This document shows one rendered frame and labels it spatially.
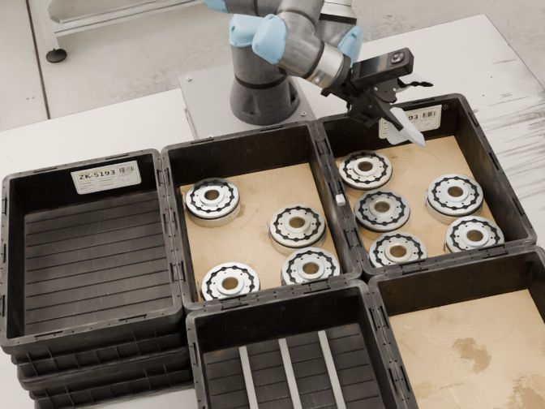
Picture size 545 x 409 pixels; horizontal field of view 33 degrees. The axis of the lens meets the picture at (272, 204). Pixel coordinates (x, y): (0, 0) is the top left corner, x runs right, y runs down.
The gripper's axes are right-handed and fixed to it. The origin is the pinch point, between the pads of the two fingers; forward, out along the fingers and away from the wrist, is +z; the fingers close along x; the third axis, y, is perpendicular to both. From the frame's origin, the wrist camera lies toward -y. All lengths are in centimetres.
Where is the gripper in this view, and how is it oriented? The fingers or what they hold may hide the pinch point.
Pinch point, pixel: (432, 114)
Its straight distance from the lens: 170.2
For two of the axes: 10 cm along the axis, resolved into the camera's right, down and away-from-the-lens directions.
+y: -4.6, 4.3, 7.8
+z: 8.7, 4.0, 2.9
